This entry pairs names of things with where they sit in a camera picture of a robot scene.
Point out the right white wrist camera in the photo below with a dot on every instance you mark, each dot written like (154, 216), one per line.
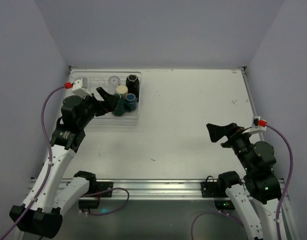
(258, 125)

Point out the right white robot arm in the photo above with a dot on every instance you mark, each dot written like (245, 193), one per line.
(257, 197)

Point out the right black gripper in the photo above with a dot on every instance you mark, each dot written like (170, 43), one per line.
(232, 135)

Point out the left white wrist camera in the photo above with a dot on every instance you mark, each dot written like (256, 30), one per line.
(80, 87)

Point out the clear glass cup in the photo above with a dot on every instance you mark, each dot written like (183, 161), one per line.
(113, 83)

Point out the aluminium mounting rail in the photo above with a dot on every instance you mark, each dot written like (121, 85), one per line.
(141, 189)

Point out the cream brown-banded cup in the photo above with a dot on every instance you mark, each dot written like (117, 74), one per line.
(122, 90)

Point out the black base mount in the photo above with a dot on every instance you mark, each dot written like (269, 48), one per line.
(210, 189)
(88, 205)

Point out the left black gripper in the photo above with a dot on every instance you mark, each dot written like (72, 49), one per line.
(96, 104)

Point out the black mug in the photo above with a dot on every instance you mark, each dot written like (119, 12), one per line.
(133, 85)

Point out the teal mug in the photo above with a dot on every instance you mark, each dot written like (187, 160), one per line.
(122, 106)

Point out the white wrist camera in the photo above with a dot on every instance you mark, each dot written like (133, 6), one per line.
(80, 87)
(258, 125)

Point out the white wire dish rack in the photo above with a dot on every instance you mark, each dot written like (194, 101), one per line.
(98, 78)

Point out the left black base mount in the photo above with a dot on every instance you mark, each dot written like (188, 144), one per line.
(88, 205)

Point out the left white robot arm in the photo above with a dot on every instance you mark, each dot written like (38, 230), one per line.
(41, 213)

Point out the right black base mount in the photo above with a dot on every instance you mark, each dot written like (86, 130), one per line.
(210, 189)

